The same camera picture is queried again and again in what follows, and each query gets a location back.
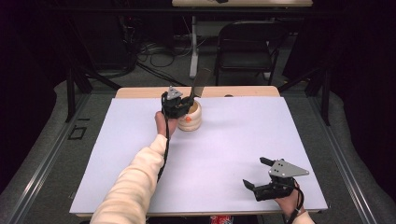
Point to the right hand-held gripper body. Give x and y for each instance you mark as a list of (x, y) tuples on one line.
[(280, 182)]

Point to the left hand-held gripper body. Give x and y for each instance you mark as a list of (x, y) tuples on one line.
[(172, 105)]

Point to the cream ribbed utensil holder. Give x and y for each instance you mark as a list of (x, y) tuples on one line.
[(191, 123)]

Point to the person's left hand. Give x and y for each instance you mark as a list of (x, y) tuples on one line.
[(162, 124)]

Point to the person's right hand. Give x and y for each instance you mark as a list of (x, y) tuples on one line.
[(288, 203)]

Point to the wooden table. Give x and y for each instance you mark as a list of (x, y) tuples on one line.
[(140, 92)]

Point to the white table mat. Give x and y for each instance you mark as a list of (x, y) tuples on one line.
[(218, 165)]

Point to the red printed packet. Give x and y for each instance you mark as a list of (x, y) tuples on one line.
[(220, 219)]

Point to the white-legged background table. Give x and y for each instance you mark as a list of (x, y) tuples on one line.
[(194, 46)]

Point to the black folding chair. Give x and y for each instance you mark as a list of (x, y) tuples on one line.
[(244, 59)]

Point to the dark equipment rack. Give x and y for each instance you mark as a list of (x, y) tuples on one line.
[(127, 40)]

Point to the black metal stand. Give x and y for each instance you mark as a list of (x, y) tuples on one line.
[(71, 93), (325, 93)]

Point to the grey floor rail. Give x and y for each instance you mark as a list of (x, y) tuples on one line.
[(342, 161), (46, 161)]

